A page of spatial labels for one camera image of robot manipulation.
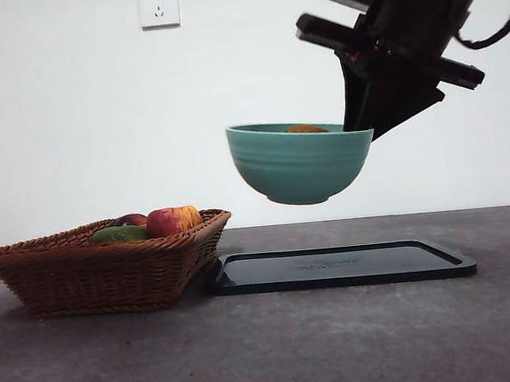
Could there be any black rectangular tray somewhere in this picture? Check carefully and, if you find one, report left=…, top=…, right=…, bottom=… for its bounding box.
left=205, top=232, right=479, bottom=300

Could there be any brown wicker basket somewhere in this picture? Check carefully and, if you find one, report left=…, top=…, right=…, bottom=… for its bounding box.
left=0, top=207, right=240, bottom=325

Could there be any red yellow apple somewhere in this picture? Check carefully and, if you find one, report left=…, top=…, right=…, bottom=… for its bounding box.
left=144, top=204, right=204, bottom=240

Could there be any dark red fruit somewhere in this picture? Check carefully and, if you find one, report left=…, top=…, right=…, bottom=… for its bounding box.
left=109, top=212, right=150, bottom=232

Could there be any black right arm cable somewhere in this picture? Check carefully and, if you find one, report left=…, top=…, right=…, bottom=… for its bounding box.
left=451, top=0, right=510, bottom=53

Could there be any white wall socket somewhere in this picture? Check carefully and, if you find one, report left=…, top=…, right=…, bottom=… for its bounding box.
left=138, top=0, right=182, bottom=32

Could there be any brown kiwifruit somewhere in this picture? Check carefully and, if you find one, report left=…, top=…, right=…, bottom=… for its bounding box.
left=285, top=122, right=329, bottom=136

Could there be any green fruit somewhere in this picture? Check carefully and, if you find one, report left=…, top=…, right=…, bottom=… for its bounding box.
left=88, top=223, right=150, bottom=247

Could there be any teal ceramic bowl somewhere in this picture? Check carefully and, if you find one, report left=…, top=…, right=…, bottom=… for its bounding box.
left=224, top=113, right=381, bottom=212

